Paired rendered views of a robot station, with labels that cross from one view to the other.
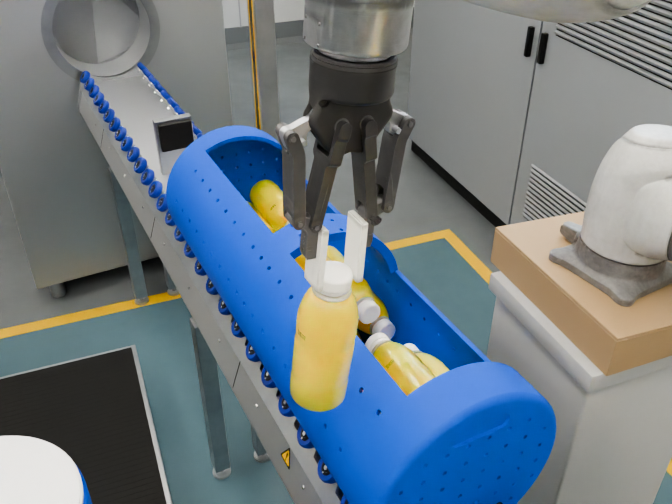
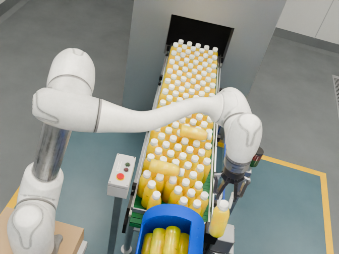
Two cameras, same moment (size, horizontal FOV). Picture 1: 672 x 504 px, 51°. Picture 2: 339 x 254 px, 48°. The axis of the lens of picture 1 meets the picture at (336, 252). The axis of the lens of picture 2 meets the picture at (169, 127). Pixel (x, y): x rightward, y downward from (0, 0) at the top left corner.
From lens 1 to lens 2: 1.71 m
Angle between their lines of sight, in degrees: 99
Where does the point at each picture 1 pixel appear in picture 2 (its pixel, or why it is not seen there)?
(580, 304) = (74, 247)
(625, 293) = (58, 237)
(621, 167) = (49, 226)
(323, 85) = not seen: hidden behind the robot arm
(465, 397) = (181, 208)
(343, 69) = not seen: hidden behind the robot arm
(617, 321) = (73, 233)
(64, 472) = not seen: outside the picture
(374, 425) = (200, 228)
